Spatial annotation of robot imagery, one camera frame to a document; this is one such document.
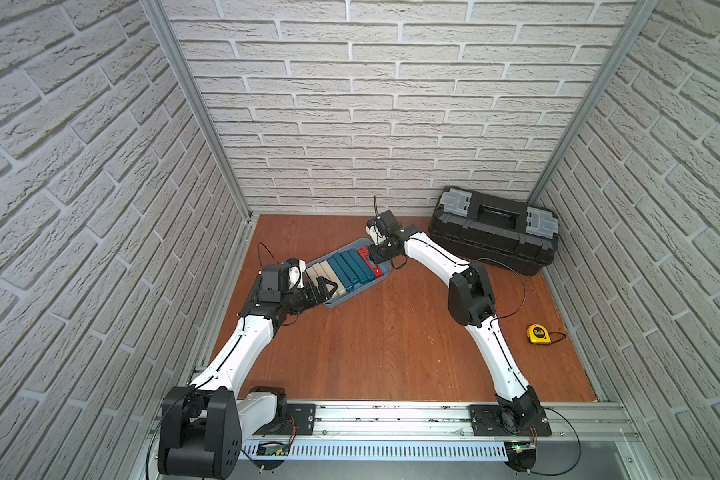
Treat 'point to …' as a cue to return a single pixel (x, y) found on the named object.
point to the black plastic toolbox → (513, 235)
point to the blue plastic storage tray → (321, 267)
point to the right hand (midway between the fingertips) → (379, 253)
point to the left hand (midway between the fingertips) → (330, 286)
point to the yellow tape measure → (537, 334)
